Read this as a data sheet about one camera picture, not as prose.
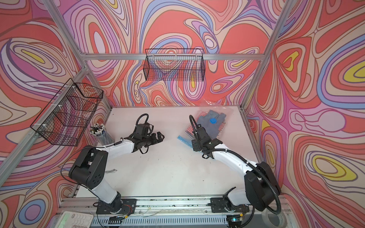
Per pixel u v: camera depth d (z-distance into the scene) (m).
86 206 0.75
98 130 0.84
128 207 0.72
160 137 0.86
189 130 0.99
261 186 0.42
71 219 0.69
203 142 0.65
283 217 0.68
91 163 0.47
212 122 1.04
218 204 0.73
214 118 1.05
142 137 0.74
